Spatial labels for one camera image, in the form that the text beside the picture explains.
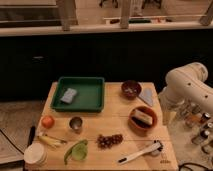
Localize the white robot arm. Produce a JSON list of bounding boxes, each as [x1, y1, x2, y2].
[[158, 62, 213, 125]]

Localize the small metal cup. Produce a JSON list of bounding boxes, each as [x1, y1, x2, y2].
[[69, 117, 83, 134]]

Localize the green leafy vegetable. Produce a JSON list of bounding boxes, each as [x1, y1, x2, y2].
[[64, 140, 88, 165]]

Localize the spice jar rack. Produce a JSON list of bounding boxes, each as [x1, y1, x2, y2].
[[179, 104, 212, 145]]

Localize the white handled brush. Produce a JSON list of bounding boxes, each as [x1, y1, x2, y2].
[[118, 140, 163, 164]]

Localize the yellow banana pieces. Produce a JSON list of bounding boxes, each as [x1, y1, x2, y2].
[[37, 134, 66, 148]]

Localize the orange clay bowl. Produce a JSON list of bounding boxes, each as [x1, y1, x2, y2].
[[128, 106, 158, 136]]

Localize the black cable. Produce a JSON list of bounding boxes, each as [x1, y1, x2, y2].
[[178, 162, 213, 171]]

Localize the green plastic tray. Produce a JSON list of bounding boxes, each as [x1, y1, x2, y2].
[[51, 77, 105, 112]]

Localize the orange fruit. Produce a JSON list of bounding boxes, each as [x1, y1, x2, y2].
[[41, 115, 55, 129]]

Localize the grey triangular cloth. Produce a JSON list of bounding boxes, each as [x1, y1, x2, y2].
[[138, 88, 153, 107]]

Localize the black marker pen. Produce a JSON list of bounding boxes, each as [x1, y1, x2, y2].
[[28, 126, 36, 146]]

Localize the white stacked plates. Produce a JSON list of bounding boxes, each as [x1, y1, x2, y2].
[[24, 143, 47, 165]]

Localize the bunch of dark grapes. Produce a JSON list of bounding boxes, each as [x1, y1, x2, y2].
[[97, 134, 123, 149]]

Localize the grey sponge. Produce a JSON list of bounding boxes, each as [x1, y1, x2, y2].
[[61, 88, 77, 103]]

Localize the dark brown bowl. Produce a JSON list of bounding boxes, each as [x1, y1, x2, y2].
[[121, 80, 142, 100]]

